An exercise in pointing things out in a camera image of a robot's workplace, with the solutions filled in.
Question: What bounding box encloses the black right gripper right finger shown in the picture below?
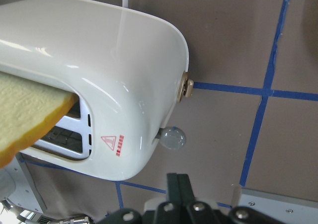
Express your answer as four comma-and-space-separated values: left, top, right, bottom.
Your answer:
177, 174, 230, 224

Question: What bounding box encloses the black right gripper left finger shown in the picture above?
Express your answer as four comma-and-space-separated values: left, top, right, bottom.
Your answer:
153, 173, 180, 224

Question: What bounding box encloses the white two-slot toaster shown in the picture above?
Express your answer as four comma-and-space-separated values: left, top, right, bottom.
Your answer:
0, 0, 193, 181

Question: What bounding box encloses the toast slice in toaster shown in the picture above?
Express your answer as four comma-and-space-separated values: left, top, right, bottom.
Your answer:
0, 73, 78, 167

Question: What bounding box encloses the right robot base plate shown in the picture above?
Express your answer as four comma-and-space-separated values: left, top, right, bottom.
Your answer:
231, 187, 318, 224

